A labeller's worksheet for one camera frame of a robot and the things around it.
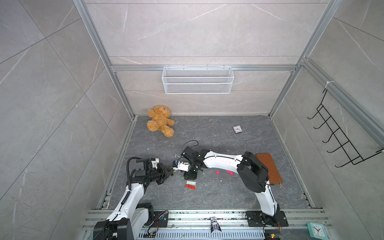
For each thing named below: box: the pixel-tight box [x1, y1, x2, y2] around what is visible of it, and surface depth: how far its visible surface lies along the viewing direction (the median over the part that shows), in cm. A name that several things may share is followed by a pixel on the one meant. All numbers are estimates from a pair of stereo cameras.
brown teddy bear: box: [146, 105, 175, 138], surface depth 108 cm
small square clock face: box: [233, 125, 243, 134], surface depth 112 cm
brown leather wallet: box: [256, 153, 283, 184], surface depth 94 cm
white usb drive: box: [186, 180, 197, 186], surface depth 87 cm
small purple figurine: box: [210, 216, 222, 233], surface depth 71 cm
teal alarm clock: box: [306, 222, 329, 240], surface depth 70 cm
